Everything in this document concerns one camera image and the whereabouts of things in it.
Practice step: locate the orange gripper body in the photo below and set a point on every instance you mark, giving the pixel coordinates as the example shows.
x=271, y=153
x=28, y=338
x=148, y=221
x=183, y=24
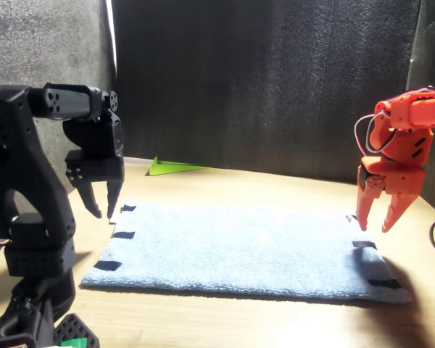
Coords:
x=406, y=174

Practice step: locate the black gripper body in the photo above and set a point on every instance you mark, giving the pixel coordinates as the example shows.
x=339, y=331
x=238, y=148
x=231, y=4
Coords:
x=101, y=163

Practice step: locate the light blue towel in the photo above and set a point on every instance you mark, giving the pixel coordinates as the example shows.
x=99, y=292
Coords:
x=239, y=246

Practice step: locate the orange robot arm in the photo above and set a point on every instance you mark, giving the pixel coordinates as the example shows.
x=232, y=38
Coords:
x=427, y=110

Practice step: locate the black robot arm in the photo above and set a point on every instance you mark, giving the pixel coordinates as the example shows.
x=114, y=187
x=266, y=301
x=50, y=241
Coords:
x=21, y=163

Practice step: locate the green object corner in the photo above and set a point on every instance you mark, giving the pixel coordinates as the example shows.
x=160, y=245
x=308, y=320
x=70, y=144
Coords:
x=166, y=168

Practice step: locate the dark grey foam panel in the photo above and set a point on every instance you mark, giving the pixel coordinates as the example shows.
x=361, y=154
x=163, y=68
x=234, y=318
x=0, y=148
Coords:
x=431, y=47
x=40, y=43
x=257, y=90

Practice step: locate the green table clamp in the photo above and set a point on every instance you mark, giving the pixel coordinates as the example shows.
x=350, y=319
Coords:
x=74, y=342

